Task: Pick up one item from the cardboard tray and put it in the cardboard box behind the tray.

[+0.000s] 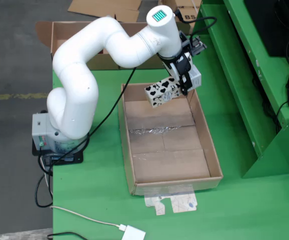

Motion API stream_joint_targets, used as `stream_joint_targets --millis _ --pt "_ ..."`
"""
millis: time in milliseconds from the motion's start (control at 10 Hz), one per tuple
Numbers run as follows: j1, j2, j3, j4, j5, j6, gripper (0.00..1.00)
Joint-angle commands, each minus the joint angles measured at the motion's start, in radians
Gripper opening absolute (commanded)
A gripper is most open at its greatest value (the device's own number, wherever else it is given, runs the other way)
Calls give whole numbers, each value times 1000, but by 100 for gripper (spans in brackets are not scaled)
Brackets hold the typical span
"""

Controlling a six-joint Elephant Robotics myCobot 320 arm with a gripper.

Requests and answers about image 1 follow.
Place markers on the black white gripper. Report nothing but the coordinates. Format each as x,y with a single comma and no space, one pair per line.
178,65

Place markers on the cow print white carton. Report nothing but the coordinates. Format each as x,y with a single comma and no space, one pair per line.
159,92

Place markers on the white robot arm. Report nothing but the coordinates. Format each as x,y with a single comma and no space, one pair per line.
77,87

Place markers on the grey robot base box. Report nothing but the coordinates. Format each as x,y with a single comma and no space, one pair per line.
40,130

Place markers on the BS printed cardboard box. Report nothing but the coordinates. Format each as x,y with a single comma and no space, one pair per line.
188,13

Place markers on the large shallow cardboard tray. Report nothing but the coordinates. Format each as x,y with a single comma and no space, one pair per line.
169,165

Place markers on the opened flat cardboard box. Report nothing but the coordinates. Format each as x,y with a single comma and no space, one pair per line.
104,7

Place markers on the cardboard box with round flap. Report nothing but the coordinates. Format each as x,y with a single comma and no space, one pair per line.
57,30

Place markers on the black monitor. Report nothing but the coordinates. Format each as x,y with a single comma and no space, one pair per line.
272,25

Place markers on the flattened printed carton piece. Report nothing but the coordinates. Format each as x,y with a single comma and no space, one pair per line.
182,202

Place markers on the white adapter block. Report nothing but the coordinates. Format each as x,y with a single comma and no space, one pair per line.
133,233

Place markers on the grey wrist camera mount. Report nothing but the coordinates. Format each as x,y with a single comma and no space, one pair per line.
197,46

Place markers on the green metal shelf frame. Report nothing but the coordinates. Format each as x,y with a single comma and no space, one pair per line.
234,75

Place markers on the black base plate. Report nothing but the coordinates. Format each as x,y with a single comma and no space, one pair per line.
77,158

